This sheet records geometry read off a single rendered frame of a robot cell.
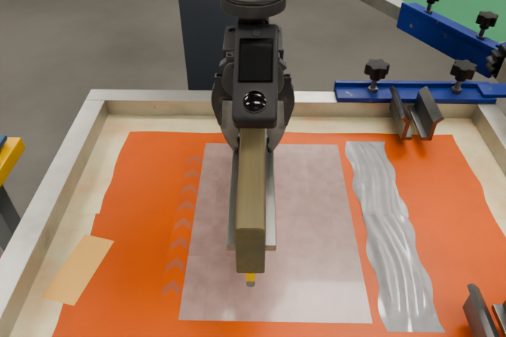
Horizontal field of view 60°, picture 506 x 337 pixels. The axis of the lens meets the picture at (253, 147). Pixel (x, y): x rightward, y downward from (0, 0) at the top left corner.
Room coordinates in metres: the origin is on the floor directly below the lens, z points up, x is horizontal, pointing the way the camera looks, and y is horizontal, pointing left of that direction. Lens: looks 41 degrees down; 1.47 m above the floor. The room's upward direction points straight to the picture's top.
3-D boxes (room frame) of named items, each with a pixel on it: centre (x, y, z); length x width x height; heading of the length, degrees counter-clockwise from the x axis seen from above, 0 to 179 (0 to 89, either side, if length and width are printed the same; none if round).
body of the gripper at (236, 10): (0.47, 0.00, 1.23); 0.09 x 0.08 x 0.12; 179
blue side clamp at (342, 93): (0.71, -0.31, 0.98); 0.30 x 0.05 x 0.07; 89
